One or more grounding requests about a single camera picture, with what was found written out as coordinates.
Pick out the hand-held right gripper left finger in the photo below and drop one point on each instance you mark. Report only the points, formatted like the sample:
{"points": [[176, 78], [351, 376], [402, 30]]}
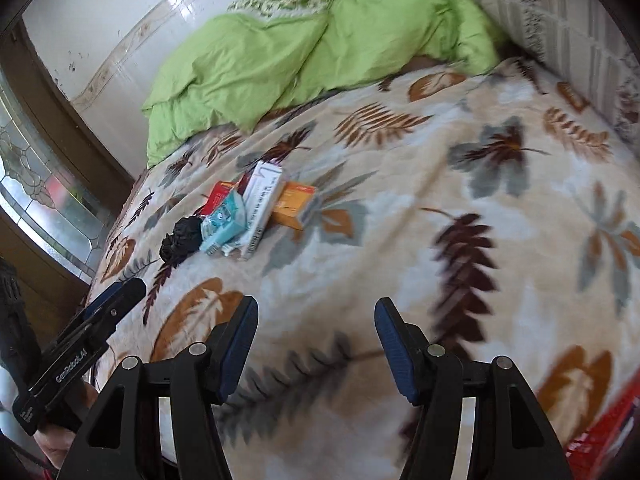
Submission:
{"points": [[237, 350]]}

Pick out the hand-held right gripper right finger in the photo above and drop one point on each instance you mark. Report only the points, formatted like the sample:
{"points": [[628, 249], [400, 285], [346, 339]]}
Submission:
{"points": [[395, 350]]}

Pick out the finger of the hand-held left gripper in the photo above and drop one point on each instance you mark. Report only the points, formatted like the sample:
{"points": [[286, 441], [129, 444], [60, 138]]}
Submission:
{"points": [[120, 300]]}

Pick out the red cardboard box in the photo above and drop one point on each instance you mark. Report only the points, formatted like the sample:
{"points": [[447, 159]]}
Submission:
{"points": [[220, 197]]}

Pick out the red plastic basket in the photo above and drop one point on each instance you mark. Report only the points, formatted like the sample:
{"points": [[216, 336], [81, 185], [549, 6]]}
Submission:
{"points": [[615, 430]]}

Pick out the person's left forearm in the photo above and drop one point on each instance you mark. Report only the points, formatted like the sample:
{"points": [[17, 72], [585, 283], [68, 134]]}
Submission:
{"points": [[6, 395]]}

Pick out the person's left hand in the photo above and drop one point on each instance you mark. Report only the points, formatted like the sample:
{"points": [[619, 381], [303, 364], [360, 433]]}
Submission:
{"points": [[50, 447]]}

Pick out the black crumpled object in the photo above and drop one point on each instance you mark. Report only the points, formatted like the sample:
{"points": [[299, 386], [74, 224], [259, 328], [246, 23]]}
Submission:
{"points": [[182, 235]]}

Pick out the teal cardboard box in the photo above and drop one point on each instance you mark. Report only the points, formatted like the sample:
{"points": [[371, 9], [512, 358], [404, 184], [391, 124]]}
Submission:
{"points": [[222, 225]]}

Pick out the orange cardboard box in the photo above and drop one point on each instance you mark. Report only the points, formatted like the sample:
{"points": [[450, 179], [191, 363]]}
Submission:
{"points": [[295, 205]]}

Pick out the white cardboard box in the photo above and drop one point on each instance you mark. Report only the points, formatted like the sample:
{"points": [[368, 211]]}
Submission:
{"points": [[262, 195]]}

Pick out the leaf print plush blanket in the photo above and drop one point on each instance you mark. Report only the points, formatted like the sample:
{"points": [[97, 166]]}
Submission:
{"points": [[400, 160]]}

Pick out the green duvet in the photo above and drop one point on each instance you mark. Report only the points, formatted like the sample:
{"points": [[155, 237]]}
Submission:
{"points": [[275, 60]]}

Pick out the striped floral headboard cushion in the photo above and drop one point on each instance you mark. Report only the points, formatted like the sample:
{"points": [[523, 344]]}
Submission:
{"points": [[550, 20]]}

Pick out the brown wooden window frame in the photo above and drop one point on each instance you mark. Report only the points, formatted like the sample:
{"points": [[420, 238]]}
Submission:
{"points": [[65, 125]]}

